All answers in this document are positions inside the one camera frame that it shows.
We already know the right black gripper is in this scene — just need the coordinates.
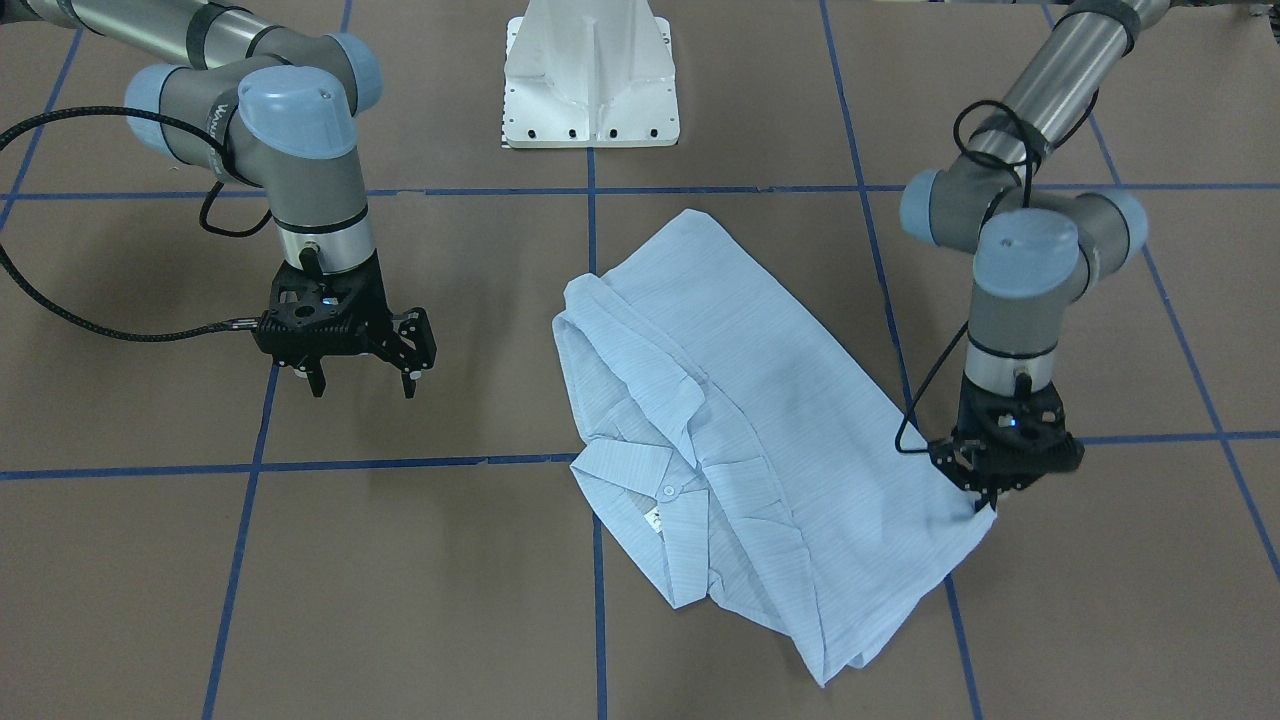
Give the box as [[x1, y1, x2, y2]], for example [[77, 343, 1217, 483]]
[[252, 254, 436, 398]]

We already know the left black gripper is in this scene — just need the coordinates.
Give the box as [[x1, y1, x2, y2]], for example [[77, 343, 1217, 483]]
[[928, 378, 1085, 512]]

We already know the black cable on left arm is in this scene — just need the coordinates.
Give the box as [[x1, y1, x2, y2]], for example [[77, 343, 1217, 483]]
[[895, 97, 1101, 456]]

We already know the light blue button-up shirt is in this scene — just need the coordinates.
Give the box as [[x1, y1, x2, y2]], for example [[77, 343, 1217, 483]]
[[552, 210, 995, 684]]

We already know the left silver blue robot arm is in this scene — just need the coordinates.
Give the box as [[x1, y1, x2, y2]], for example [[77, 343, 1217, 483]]
[[899, 1, 1170, 510]]

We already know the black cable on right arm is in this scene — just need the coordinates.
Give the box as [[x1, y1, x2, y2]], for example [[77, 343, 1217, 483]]
[[0, 105, 276, 343]]

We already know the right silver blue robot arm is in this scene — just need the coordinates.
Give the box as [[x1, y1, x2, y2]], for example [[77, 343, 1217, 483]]
[[3, 1, 436, 397]]

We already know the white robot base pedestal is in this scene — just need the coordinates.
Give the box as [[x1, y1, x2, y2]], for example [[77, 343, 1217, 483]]
[[500, 1, 681, 149]]

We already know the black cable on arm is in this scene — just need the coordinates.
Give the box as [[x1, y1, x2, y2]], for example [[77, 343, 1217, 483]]
[[0, 105, 276, 343], [895, 97, 1101, 456]]

